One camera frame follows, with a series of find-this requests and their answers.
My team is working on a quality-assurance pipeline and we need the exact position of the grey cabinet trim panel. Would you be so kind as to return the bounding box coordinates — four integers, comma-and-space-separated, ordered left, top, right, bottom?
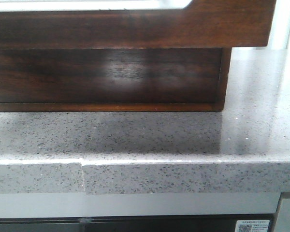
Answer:
0, 192, 280, 218

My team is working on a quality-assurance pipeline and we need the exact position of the white QR code label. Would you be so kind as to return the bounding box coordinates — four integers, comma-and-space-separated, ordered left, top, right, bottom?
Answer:
235, 220, 270, 232

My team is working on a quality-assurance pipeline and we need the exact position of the black appliance under counter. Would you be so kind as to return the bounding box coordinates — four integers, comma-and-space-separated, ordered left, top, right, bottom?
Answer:
0, 214, 274, 232

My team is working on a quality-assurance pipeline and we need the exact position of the dark wooden drawer cabinet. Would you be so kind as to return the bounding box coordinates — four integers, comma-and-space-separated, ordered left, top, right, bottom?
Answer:
0, 47, 232, 113

